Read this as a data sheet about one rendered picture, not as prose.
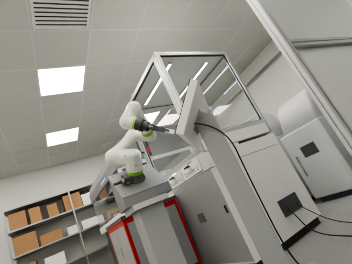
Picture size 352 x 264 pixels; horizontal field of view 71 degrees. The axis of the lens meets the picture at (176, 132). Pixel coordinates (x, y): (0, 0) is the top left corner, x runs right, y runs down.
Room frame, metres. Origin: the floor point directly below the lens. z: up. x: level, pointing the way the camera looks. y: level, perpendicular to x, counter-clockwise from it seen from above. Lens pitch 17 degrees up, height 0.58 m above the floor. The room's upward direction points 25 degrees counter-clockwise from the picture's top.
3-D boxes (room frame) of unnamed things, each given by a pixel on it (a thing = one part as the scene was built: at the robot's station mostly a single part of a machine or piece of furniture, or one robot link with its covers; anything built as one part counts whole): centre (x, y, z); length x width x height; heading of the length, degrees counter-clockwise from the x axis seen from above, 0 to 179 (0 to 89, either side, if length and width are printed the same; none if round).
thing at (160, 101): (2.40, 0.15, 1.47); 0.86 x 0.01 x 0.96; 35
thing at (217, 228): (2.66, -0.22, 0.40); 1.03 x 0.95 x 0.80; 35
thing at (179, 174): (2.42, 0.20, 0.87); 0.29 x 0.02 x 0.11; 35
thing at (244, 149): (2.67, -0.22, 0.87); 1.02 x 0.95 x 0.14; 35
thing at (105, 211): (4.01, 0.91, 1.13); 1.78 x 1.14 x 0.45; 35
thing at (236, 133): (2.67, -0.22, 1.47); 1.02 x 0.95 x 1.04; 35
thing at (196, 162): (2.16, 0.02, 0.87); 0.29 x 0.02 x 0.11; 35
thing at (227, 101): (2.27, -0.50, 1.52); 0.87 x 0.01 x 0.86; 125
